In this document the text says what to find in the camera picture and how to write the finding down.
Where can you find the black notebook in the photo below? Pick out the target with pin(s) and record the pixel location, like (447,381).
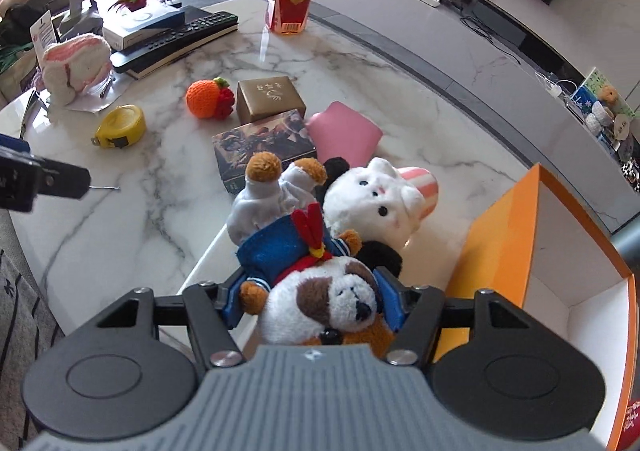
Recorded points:
(155,62)

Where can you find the orange cardboard box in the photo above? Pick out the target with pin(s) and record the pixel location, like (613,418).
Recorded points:
(495,241)

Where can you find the white crochet cups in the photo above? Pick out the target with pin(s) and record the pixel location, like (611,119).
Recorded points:
(599,116)

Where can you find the pink and white crochet plush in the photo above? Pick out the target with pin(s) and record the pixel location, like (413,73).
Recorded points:
(75,61)

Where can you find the white power adapter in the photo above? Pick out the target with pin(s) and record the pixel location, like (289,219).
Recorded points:
(552,88)

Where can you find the grey stand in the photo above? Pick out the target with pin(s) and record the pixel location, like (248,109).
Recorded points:
(80,16)

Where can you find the picture with plush bear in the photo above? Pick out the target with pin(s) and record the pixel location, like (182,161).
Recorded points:
(600,91)

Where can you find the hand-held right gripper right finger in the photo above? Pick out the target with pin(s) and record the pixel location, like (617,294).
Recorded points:
(392,306)

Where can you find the illustrated card box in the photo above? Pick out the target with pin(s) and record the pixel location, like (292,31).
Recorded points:
(260,141)

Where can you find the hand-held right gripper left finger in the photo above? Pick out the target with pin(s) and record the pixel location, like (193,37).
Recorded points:
(227,311)

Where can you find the grey bin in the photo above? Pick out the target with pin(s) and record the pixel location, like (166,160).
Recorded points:
(627,248)

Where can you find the white and blue box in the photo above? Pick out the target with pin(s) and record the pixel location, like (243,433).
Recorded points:
(145,26)

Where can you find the crocheted orange with strawberry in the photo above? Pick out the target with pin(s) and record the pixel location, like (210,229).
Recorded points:
(202,98)

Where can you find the plush dog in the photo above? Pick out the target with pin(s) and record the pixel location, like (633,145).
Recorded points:
(320,298)

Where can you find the black remote control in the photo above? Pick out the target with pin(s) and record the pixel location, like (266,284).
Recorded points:
(180,33)

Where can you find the clear plastic wrapper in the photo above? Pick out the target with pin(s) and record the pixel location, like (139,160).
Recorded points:
(95,98)

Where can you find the yellow tape measure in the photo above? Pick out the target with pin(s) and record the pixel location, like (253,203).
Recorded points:
(122,123)

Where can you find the small metal pin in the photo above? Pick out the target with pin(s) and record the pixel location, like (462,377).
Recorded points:
(102,188)

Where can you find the gold brown box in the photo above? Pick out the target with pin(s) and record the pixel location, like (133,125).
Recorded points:
(270,96)

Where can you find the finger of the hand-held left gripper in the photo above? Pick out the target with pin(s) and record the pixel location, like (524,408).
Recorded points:
(12,143)
(55,180)

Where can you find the pink pouch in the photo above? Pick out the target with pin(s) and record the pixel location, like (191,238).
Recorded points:
(345,131)

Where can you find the white tag with red label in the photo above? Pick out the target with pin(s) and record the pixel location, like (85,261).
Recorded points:
(44,31)

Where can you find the white plush toy black ears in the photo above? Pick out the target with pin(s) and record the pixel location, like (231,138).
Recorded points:
(375,201)

